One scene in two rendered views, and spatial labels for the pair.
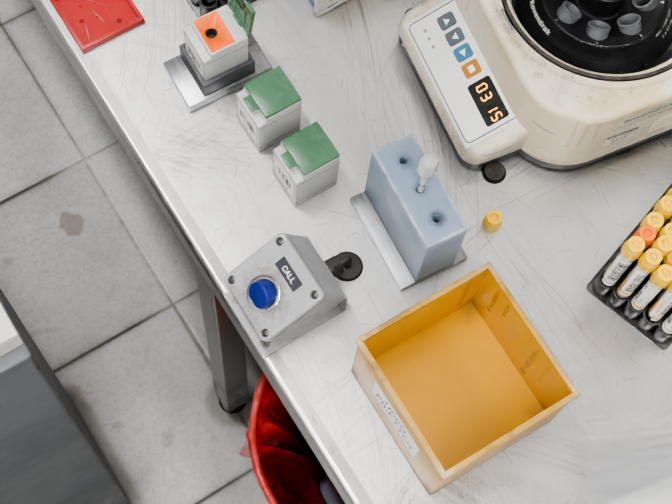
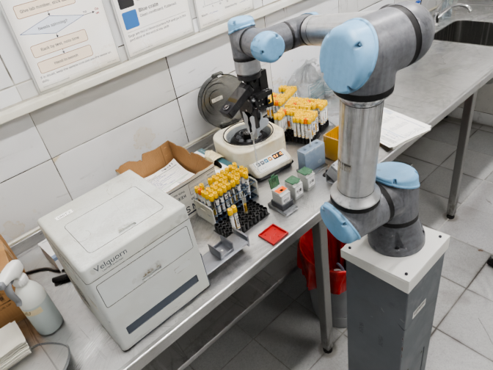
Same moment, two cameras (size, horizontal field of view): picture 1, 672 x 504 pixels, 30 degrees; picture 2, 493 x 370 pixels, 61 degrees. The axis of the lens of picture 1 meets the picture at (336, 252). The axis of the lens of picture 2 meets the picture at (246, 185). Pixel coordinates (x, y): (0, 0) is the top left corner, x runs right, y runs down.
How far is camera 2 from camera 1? 1.39 m
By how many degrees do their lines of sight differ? 56
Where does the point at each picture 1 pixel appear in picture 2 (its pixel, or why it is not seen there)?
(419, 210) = (315, 144)
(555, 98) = (279, 133)
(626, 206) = (290, 144)
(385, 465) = not seen: hidden behind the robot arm
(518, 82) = (276, 140)
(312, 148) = (304, 169)
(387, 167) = (307, 151)
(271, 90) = (292, 179)
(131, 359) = not seen: outside the picture
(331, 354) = not seen: hidden behind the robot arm
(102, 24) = (277, 232)
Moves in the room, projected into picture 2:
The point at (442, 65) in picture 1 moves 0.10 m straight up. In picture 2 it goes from (269, 164) to (266, 142)
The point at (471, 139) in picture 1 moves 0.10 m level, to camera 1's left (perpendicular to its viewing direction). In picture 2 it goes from (287, 157) to (290, 172)
